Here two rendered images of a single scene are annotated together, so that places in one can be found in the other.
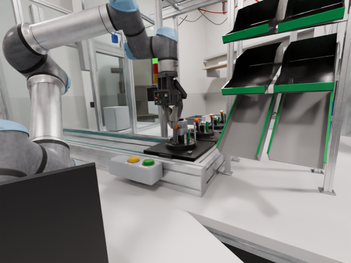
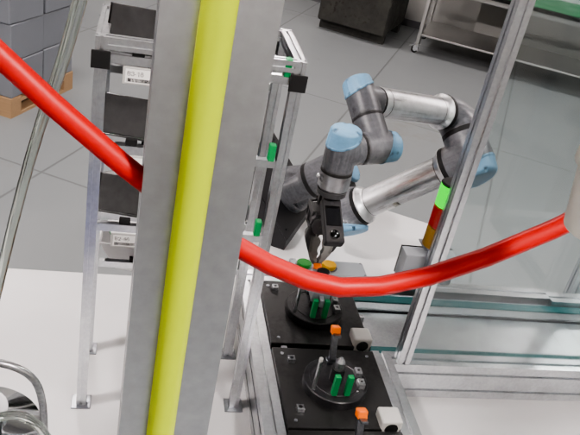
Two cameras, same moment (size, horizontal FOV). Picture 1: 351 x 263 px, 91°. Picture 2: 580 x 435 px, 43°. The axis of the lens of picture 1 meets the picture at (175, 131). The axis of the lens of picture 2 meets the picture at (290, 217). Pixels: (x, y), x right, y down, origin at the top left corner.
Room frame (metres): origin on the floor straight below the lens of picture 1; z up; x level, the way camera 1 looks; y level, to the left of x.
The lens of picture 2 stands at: (1.70, -1.13, 2.04)
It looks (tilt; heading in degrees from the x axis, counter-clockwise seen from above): 29 degrees down; 135
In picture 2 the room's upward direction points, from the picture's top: 12 degrees clockwise
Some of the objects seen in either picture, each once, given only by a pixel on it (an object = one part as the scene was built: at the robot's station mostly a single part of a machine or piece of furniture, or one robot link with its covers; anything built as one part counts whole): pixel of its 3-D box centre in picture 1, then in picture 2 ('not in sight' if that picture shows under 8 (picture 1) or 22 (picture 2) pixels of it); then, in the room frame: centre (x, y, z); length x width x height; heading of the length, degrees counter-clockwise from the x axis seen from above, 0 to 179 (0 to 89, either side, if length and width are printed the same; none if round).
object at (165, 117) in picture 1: (166, 117); (324, 246); (0.68, 0.03, 1.11); 0.06 x 0.03 x 0.09; 149
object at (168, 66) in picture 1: (168, 68); (332, 179); (0.68, 0.02, 1.29); 0.08 x 0.08 x 0.05
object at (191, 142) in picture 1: (180, 143); (313, 308); (0.75, -0.02, 0.98); 0.14 x 0.14 x 0.02
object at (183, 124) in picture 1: (181, 126); (321, 285); (0.76, -0.03, 1.06); 0.08 x 0.04 x 0.07; 147
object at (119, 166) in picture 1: (134, 168); (326, 275); (0.61, 0.16, 0.93); 0.21 x 0.07 x 0.06; 59
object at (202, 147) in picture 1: (180, 147); (312, 315); (0.75, -0.02, 0.96); 0.24 x 0.24 x 0.02; 59
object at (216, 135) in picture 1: (201, 127); (337, 371); (0.97, -0.15, 1.01); 0.24 x 0.24 x 0.13; 60
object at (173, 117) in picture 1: (173, 118); (312, 245); (0.67, 0.01, 1.11); 0.06 x 0.03 x 0.09; 149
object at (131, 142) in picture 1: (136, 148); (423, 343); (0.92, 0.22, 0.91); 0.84 x 0.28 x 0.10; 59
